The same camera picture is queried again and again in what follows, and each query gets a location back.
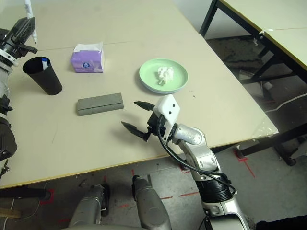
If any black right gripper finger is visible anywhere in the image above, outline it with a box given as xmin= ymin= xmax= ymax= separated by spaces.
xmin=120 ymin=121 xmax=151 ymax=142
xmin=133 ymin=101 xmax=155 ymax=112

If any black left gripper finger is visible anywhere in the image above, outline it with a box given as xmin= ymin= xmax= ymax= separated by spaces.
xmin=8 ymin=18 xmax=29 ymax=42
xmin=19 ymin=16 xmax=36 ymax=45

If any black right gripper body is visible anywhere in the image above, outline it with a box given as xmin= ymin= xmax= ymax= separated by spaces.
xmin=146 ymin=112 xmax=168 ymax=140

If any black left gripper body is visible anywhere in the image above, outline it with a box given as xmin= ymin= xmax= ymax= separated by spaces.
xmin=0 ymin=28 xmax=38 ymax=60

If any white marker with black cap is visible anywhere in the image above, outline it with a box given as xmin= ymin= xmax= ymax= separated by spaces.
xmin=24 ymin=0 xmax=38 ymax=45

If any light green plate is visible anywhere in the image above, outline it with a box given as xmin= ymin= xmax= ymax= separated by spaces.
xmin=139 ymin=58 xmax=189 ymax=93

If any white tissue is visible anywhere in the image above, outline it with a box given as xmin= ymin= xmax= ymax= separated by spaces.
xmin=156 ymin=66 xmax=174 ymax=85

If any grey glasses case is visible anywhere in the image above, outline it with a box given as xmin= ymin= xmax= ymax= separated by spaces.
xmin=76 ymin=92 xmax=125 ymax=117

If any light blue plate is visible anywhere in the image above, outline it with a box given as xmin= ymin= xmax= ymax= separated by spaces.
xmin=142 ymin=85 xmax=184 ymax=95

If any black plastic cup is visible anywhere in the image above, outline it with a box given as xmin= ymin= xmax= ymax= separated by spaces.
xmin=22 ymin=57 xmax=63 ymax=96

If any purple tissue pack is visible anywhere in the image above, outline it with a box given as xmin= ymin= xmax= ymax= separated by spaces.
xmin=70 ymin=42 xmax=106 ymax=74

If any grey robot right leg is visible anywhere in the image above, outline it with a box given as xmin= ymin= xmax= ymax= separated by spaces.
xmin=131 ymin=174 xmax=172 ymax=230

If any grey robot leg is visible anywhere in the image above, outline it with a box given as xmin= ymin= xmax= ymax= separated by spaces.
xmin=131 ymin=174 xmax=172 ymax=230
xmin=69 ymin=184 xmax=111 ymax=227

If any grey robot left leg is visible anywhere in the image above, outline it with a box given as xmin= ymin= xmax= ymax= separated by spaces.
xmin=69 ymin=184 xmax=111 ymax=227

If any clear plastic wrap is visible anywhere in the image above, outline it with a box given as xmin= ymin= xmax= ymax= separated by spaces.
xmin=251 ymin=119 xmax=279 ymax=141

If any black table foot bar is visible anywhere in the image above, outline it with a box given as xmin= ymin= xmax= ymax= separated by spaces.
xmin=236 ymin=129 xmax=307 ymax=166
xmin=0 ymin=188 xmax=50 ymax=200

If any brown wooden plank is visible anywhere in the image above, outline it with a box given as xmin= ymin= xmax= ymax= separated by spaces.
xmin=0 ymin=208 xmax=22 ymax=219

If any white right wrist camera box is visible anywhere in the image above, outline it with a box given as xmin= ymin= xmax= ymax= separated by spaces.
xmin=153 ymin=94 xmax=180 ymax=141

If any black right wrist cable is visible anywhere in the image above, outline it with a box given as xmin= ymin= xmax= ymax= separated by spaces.
xmin=157 ymin=116 xmax=237 ymax=195

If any neighbouring table with dark frame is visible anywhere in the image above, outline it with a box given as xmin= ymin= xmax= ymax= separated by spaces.
xmin=199 ymin=0 xmax=307 ymax=84

